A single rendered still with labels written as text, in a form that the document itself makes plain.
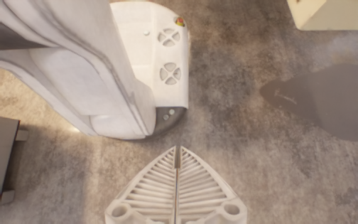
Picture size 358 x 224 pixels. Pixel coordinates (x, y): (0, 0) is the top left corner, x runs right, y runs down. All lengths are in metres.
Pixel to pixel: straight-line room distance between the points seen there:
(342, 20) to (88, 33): 0.44
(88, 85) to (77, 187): 0.74
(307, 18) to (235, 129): 0.64
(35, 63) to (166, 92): 0.41
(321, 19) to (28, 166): 1.37
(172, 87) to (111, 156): 0.55
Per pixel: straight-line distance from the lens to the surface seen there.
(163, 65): 0.60
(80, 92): 0.42
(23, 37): 0.26
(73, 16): 0.22
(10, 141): 1.22
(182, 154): 0.16
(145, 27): 0.78
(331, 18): 0.40
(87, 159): 0.98
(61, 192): 1.09
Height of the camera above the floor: 0.81
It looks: 75 degrees down
